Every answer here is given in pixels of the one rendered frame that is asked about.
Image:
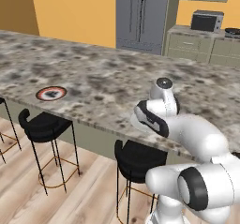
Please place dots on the black bar stool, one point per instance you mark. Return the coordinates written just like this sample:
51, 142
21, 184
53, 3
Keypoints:
6, 121
137, 159
43, 127

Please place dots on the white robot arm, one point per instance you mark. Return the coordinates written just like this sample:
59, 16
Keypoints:
203, 137

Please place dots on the black pan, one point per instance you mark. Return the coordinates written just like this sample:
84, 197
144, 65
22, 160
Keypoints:
232, 32

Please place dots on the grey-green island counter base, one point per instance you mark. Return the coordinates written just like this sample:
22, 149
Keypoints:
90, 137

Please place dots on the red rimmed round plate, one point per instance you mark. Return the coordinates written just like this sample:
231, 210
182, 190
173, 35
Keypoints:
51, 93

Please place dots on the grey fridge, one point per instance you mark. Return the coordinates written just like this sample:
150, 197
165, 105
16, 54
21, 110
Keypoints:
140, 15

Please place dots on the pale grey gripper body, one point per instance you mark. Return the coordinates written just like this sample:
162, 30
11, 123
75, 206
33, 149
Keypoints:
135, 123

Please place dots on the grey-green base cupboards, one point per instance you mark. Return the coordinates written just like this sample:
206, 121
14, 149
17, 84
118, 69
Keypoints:
193, 46

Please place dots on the black microwave oven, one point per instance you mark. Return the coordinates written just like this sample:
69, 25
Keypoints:
206, 21

